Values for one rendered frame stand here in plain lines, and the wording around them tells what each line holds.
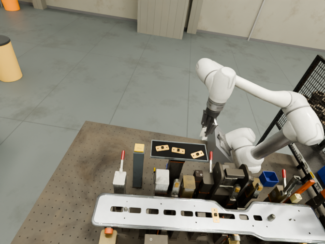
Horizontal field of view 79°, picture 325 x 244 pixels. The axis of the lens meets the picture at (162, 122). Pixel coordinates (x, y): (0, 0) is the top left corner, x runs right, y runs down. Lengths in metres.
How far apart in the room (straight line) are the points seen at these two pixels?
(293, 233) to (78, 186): 1.47
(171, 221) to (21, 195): 1.85
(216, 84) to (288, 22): 6.94
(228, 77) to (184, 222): 0.83
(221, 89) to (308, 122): 0.56
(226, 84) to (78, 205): 1.29
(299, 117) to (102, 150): 1.50
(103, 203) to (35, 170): 1.65
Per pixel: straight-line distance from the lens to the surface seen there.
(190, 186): 1.27
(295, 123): 1.32
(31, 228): 1.68
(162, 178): 1.23
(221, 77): 0.93
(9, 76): 4.39
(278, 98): 1.26
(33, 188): 2.69
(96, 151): 1.88
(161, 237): 1.18
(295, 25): 7.92
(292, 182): 1.47
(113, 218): 1.25
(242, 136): 1.79
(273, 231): 1.45
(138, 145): 1.30
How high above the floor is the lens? 2.16
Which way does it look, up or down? 43 degrees down
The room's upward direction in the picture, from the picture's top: 9 degrees clockwise
